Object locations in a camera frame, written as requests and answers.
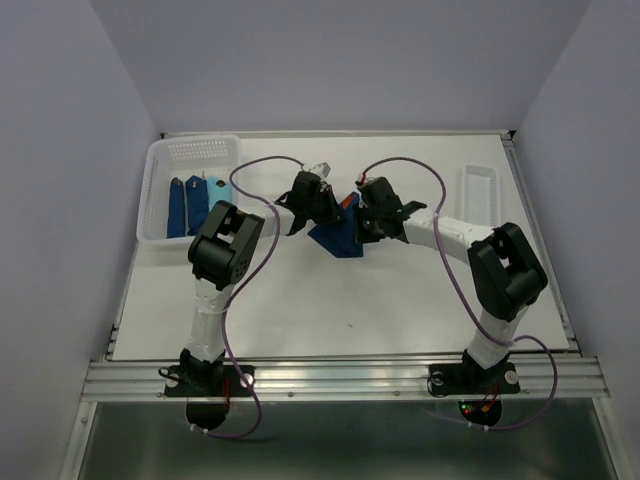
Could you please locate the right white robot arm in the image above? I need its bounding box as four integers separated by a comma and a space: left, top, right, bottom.
356, 175, 548, 391

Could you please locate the light blue napkin roll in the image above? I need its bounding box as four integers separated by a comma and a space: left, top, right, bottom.
206, 176, 233, 210

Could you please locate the dark blue paper napkin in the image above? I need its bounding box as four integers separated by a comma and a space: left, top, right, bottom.
308, 201, 364, 259

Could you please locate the aluminium front rail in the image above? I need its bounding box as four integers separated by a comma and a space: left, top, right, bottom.
80, 352, 610, 402

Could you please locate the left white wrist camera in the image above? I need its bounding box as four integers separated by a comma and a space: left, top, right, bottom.
310, 162, 331, 178

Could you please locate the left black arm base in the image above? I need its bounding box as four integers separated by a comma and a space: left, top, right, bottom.
158, 364, 252, 437

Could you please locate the purple cable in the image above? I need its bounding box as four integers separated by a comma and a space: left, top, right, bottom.
357, 157, 561, 434
187, 155, 306, 441

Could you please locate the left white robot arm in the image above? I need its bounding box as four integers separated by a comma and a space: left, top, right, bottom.
170, 163, 345, 396

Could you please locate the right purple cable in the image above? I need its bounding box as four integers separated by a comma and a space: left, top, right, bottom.
357, 157, 561, 434

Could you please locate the dark blue napkin roll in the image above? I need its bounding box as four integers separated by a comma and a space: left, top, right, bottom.
166, 177, 186, 238
186, 175, 209, 236

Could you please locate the white perforated plastic basket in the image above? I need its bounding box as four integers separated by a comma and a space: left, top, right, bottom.
137, 134, 241, 247

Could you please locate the white utensil tray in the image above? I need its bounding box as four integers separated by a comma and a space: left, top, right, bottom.
461, 164, 501, 227

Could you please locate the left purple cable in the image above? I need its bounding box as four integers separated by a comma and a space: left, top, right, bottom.
187, 155, 306, 441

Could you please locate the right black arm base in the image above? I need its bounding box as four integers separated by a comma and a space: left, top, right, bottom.
427, 360, 521, 427

